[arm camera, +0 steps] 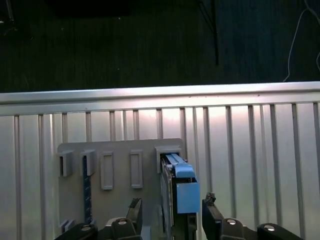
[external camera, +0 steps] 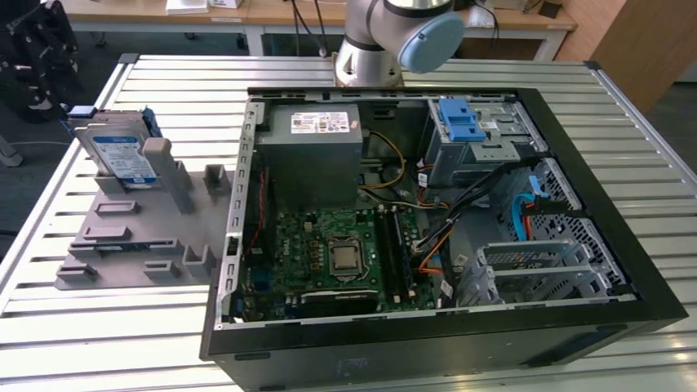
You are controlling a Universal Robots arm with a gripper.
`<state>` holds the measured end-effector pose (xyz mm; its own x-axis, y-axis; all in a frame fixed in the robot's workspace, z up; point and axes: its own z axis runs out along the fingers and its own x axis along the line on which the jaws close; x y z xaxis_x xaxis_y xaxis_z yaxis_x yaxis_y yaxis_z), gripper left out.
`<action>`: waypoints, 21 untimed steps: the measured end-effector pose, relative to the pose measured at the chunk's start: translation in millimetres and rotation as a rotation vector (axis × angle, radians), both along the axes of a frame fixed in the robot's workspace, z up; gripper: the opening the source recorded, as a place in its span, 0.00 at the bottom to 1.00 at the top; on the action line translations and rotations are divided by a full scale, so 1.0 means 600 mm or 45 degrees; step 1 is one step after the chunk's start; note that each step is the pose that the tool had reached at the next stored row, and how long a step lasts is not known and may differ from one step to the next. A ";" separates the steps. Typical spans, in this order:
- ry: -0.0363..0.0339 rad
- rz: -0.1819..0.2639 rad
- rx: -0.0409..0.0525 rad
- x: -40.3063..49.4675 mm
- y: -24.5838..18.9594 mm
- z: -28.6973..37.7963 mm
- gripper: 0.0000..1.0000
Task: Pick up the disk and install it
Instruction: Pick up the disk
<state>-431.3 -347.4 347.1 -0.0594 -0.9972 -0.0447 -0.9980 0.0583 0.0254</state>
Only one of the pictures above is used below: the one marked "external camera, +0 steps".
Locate hard disk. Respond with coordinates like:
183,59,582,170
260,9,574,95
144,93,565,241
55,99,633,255
57,104,164,191

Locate white furniture foot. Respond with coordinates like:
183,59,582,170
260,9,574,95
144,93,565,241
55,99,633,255
0,134,24,168

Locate white cardboard box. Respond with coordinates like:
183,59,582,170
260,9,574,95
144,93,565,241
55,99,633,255
165,0,212,16

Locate grey parts rack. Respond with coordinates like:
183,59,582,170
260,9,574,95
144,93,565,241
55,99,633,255
53,136,236,291

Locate grey power supply unit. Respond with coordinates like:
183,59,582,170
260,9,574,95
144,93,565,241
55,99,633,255
255,102,365,212

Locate green motherboard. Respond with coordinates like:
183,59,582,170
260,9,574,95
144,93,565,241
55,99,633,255
239,206,443,323

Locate CPU socket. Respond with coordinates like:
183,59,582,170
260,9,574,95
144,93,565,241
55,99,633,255
325,234,371,283

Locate silver CPU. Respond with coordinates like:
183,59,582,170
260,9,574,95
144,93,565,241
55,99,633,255
331,246,363,274

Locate blue plastic drive latch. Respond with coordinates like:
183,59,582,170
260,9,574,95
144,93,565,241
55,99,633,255
439,99,485,143

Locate black RAM slot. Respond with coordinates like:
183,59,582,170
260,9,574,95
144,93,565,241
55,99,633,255
377,206,397,303
392,210,419,301

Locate black graphics card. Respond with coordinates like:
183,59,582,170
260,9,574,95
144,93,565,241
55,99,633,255
297,287,381,319

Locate metal drive cage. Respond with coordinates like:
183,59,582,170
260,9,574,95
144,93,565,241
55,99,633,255
424,97,549,189

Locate black PC case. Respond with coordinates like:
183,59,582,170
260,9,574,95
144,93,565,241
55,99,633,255
199,86,690,392

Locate wooden cabinet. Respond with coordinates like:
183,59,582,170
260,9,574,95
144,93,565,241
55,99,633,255
554,0,697,115

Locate wooden desk white frame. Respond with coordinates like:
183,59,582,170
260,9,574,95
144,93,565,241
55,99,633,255
0,0,580,62

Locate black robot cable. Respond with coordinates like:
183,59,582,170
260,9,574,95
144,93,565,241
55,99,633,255
291,0,331,58

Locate thin red wire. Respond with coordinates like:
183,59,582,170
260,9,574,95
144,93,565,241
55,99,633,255
255,165,271,254

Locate yellow wires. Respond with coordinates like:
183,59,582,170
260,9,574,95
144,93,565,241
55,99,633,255
359,130,408,191

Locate black wire bundle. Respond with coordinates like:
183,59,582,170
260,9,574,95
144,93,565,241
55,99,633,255
413,161,538,262

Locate orange wires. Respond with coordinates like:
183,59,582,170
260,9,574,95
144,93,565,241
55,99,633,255
417,234,454,275

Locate blue data wire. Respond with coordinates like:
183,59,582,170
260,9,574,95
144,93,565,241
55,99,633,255
509,174,546,243

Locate black power wire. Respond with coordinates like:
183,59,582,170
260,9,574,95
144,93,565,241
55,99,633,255
521,194,588,218

